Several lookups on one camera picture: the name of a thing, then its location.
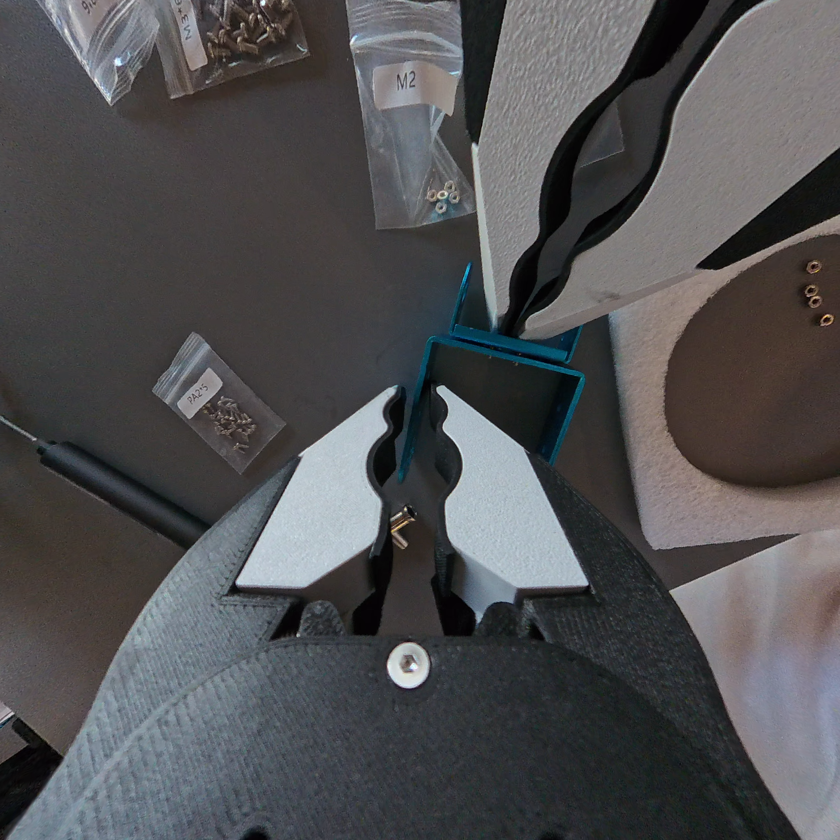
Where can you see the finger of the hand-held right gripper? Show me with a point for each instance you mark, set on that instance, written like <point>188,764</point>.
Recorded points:
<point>525,98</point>
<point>754,131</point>

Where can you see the small clear bag of screws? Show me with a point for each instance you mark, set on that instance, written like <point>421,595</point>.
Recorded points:
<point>216,407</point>

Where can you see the clear bag of small nuts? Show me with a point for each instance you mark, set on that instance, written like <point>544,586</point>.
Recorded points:
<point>407,164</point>

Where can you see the silver cross wrench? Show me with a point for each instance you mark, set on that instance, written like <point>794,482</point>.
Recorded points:
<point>400,525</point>

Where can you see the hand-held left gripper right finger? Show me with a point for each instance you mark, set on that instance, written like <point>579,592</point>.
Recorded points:
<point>512,525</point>

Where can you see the dark grey desk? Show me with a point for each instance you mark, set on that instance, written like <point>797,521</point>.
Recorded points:
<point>197,229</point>

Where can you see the large clear bag of screws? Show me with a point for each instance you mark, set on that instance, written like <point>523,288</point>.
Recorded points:
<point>111,52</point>
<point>249,39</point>

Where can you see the blue metal bracket assembly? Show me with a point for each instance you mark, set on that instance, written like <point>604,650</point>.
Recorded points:
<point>565,420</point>

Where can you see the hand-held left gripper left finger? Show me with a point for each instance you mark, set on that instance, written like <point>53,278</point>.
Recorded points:
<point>315,525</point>

